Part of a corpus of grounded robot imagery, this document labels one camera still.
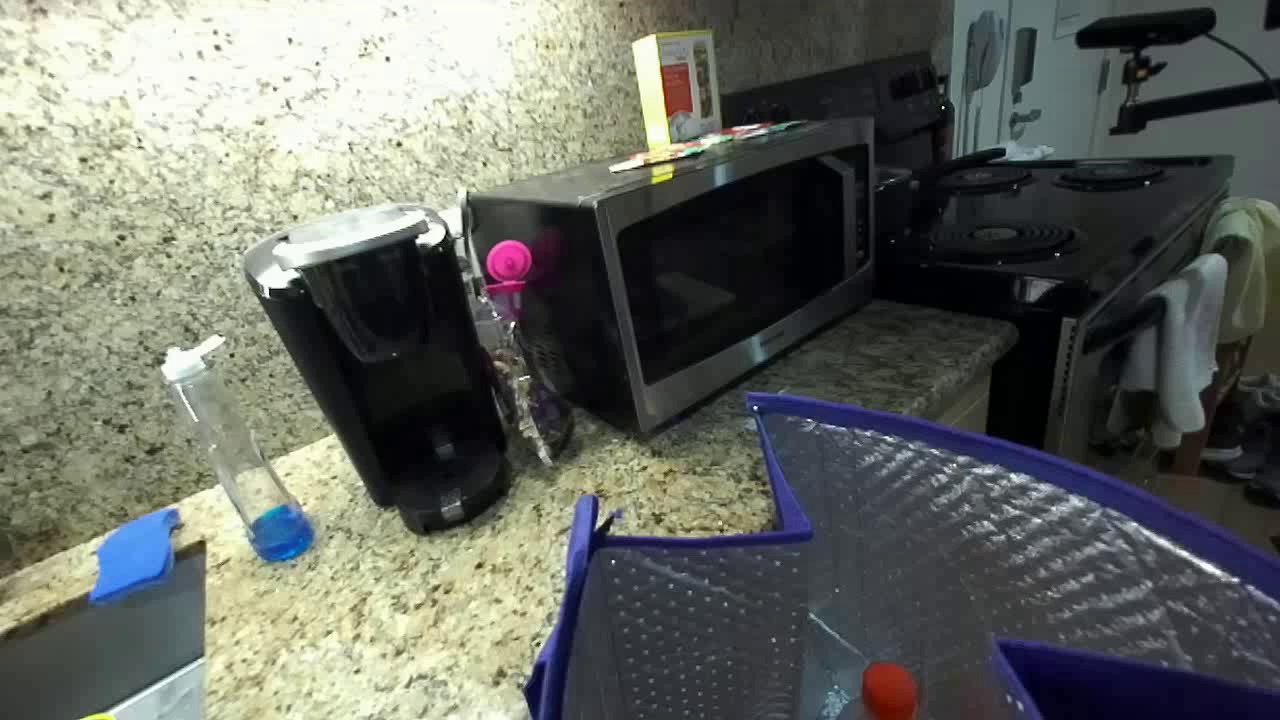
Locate microwave door with dark glass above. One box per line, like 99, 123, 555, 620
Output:
610, 136, 880, 440

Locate stainless steel microwave body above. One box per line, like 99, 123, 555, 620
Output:
459, 117, 886, 440

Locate clear bottle with pink lid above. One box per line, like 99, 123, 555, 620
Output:
464, 235, 582, 467

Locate colourful flat packets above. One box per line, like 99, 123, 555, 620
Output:
610, 117, 813, 181

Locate black pod coffee maker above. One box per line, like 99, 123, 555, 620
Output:
239, 200, 519, 539

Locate yellow and red carton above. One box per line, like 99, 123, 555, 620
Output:
628, 29, 729, 158

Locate clear bottle with blue liquid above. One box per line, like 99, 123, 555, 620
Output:
158, 331, 319, 567

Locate purple insulated cooler bag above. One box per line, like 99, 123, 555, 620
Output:
526, 388, 1280, 720

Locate black electric stove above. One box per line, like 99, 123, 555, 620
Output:
715, 51, 1241, 464

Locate blue sponge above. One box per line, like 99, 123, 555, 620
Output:
89, 505, 184, 607

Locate white hanging towel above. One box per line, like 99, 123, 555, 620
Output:
1117, 248, 1238, 456

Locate dark shoes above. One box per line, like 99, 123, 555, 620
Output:
1198, 373, 1280, 508

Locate pale yellow hanging towel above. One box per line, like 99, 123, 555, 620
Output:
1204, 194, 1280, 353

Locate black box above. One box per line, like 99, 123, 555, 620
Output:
0, 538, 213, 720

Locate black camera on mount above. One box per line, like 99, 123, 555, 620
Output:
1073, 4, 1280, 139

